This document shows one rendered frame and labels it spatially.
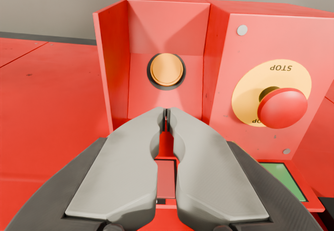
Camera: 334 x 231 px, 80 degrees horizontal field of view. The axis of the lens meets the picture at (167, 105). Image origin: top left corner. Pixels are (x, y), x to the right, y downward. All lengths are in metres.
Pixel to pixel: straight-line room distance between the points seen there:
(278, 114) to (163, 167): 0.12
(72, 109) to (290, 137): 0.41
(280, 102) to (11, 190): 0.34
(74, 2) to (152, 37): 0.80
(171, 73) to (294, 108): 0.13
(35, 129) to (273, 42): 0.41
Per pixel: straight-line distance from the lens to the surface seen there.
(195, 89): 0.25
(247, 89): 0.20
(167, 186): 0.21
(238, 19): 0.18
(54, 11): 1.07
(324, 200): 0.38
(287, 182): 0.25
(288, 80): 0.21
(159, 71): 0.24
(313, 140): 0.52
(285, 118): 0.19
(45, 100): 0.54
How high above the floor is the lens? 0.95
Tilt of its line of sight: 58 degrees down
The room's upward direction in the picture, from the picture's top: 180 degrees clockwise
